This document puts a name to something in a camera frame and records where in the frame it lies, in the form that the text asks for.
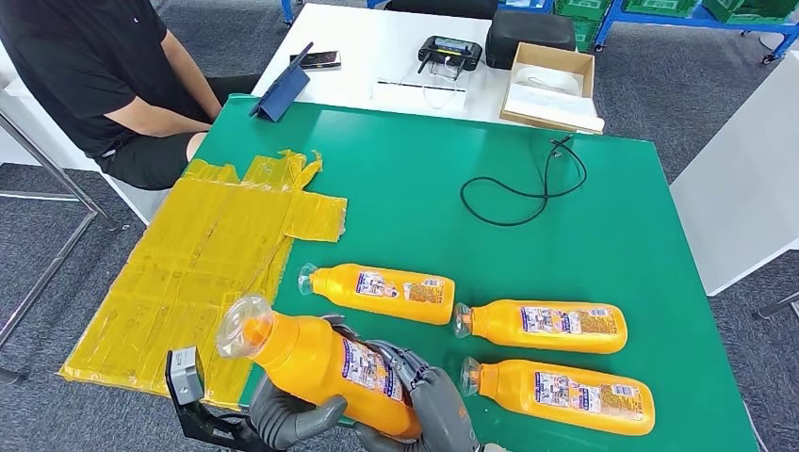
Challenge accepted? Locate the green plastic crate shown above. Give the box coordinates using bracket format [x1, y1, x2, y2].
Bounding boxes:
[622, 0, 700, 19]
[702, 0, 799, 24]
[570, 18, 602, 54]
[553, 0, 613, 21]

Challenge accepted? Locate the tablet in blue case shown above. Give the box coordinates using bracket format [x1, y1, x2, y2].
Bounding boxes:
[249, 41, 316, 123]

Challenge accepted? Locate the black remote controller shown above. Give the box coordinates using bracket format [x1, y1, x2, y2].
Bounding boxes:
[416, 35, 483, 74]

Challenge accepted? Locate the white table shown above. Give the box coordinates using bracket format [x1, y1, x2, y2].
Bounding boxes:
[251, 3, 600, 134]
[669, 49, 799, 297]
[0, 37, 103, 172]

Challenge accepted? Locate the green table mat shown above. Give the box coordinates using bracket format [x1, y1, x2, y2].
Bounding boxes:
[193, 94, 759, 452]

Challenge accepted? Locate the blue metal rack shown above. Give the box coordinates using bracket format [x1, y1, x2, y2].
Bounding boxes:
[279, 0, 799, 66]

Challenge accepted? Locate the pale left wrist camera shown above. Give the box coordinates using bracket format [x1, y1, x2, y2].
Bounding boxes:
[168, 347, 206, 406]

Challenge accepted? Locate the grey table leg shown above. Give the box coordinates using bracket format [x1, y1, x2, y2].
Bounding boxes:
[752, 293, 799, 322]

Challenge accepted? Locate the black left camera bracket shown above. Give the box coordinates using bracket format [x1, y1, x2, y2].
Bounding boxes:
[165, 347, 257, 452]

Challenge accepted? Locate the white cable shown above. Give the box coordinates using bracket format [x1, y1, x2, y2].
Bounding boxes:
[422, 55, 465, 111]

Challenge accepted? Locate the white foam insert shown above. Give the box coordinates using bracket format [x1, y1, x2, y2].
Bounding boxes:
[514, 65, 583, 98]

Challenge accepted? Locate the grey metal table frame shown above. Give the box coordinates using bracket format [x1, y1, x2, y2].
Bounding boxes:
[0, 105, 122, 381]

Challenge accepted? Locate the white flat board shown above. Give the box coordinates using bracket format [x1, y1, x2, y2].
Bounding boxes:
[502, 82, 606, 136]

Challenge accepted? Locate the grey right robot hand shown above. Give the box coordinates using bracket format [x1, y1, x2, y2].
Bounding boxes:
[354, 339, 483, 452]

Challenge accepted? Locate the person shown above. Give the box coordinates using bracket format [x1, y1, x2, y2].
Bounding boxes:
[0, 0, 264, 191]

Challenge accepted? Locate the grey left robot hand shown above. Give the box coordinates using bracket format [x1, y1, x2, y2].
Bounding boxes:
[248, 314, 365, 452]

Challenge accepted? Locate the yellow taped plastic sheet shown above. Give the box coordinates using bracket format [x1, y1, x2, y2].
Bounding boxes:
[57, 148, 349, 412]

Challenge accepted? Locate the black cable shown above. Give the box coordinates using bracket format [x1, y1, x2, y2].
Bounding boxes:
[460, 134, 589, 228]

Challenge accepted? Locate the black smartphone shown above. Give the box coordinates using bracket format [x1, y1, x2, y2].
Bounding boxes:
[289, 50, 343, 71]

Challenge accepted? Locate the brown cardboard box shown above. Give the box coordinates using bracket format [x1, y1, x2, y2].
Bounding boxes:
[498, 41, 597, 135]

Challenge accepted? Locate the orange detergent bottle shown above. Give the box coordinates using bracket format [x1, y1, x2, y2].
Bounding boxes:
[216, 295, 424, 441]
[460, 356, 657, 437]
[297, 262, 457, 327]
[453, 299, 629, 356]

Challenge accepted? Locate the white stool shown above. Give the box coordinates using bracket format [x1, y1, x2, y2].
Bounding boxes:
[98, 169, 172, 227]

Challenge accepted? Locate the black carry case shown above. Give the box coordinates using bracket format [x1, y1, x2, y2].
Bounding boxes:
[484, 9, 577, 71]

